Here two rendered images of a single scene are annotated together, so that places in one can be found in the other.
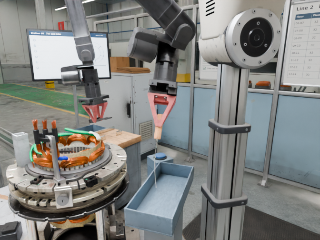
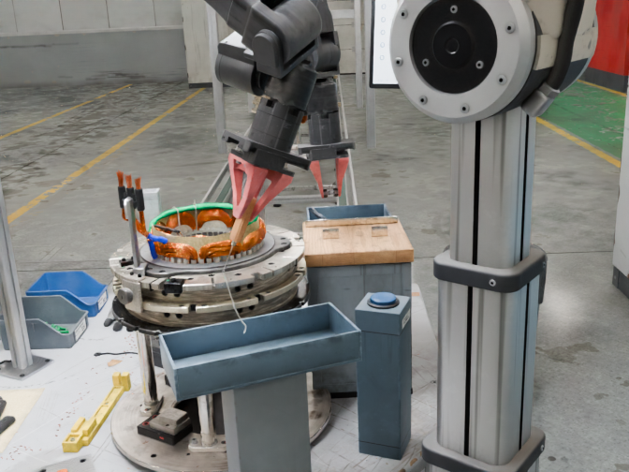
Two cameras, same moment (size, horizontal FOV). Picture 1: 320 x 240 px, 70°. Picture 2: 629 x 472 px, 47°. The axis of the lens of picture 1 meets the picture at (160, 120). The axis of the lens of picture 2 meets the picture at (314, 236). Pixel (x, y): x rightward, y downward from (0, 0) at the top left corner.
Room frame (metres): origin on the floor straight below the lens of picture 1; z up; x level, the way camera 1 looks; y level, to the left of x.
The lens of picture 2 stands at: (0.05, -0.76, 1.48)
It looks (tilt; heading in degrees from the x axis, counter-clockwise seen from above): 18 degrees down; 52
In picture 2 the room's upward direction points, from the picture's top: 3 degrees counter-clockwise
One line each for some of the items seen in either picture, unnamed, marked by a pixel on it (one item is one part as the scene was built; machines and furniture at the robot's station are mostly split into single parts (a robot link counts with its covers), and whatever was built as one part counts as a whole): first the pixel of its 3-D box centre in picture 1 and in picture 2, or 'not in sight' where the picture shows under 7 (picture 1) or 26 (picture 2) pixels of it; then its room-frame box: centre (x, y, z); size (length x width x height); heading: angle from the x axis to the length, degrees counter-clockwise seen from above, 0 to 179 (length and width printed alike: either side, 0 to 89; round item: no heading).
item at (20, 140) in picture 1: (22, 149); (152, 215); (0.58, 0.37, 1.14); 0.03 x 0.03 x 0.09; 56
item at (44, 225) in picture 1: (40, 232); not in sight; (0.61, 0.38, 0.85); 0.06 x 0.04 x 0.05; 8
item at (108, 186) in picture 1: (115, 180); (227, 303); (0.57, 0.12, 1.05); 0.09 x 0.04 x 0.01; 146
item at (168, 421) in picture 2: not in sight; (169, 420); (0.51, 0.24, 0.83); 0.05 x 0.04 x 0.02; 110
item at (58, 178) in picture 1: (56, 159); (136, 236); (0.49, 0.24, 1.15); 0.03 x 0.02 x 0.12; 48
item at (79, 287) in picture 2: not in sight; (69, 294); (0.61, 0.95, 0.82); 0.16 x 0.14 x 0.07; 142
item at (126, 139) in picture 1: (108, 139); (354, 240); (0.91, 0.22, 1.05); 0.20 x 0.19 x 0.02; 53
